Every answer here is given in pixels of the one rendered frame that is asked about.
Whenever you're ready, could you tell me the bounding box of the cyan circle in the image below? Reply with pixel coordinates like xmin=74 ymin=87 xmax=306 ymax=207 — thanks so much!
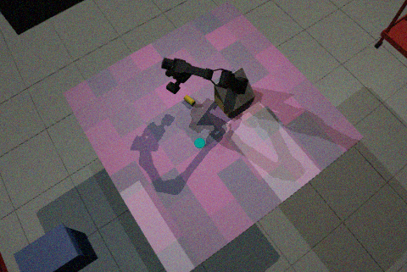
xmin=194 ymin=138 xmax=205 ymax=148

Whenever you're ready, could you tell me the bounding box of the yellow cylinder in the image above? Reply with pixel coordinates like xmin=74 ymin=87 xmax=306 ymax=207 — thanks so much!
xmin=184 ymin=95 xmax=195 ymax=105

